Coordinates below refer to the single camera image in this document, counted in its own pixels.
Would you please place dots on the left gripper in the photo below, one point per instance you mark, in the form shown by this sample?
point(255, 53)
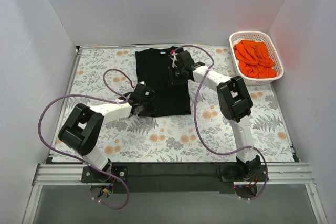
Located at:
point(143, 107)

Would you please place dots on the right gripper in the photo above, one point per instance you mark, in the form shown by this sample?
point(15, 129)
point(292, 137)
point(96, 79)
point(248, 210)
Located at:
point(176, 70)

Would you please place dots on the black t shirt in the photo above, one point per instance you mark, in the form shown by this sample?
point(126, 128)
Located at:
point(152, 67)

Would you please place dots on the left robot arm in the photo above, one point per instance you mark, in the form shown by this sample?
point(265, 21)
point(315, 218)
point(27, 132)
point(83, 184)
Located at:
point(82, 128)

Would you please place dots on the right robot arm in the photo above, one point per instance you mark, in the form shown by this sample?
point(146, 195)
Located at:
point(235, 104)

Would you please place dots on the orange t shirt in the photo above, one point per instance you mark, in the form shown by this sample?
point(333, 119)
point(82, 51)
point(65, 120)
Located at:
point(254, 60)

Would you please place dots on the white perforated plastic basket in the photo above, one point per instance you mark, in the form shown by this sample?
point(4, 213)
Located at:
point(260, 37)

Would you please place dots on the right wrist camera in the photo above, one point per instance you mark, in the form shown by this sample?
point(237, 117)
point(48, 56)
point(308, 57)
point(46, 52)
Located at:
point(183, 61)

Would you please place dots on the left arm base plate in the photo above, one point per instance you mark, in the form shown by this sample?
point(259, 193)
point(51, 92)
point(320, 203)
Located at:
point(89, 175)

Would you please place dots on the aluminium back rail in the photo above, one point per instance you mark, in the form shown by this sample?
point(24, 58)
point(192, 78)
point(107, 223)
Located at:
point(122, 46)

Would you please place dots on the aluminium rail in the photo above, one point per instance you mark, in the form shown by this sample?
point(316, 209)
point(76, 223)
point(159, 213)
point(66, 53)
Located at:
point(122, 46)
point(71, 174)

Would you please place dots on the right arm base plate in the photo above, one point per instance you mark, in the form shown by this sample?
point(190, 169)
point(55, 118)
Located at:
point(232, 172)

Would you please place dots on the aluminium front rail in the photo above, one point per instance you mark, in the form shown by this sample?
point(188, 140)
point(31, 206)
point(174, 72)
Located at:
point(71, 174)

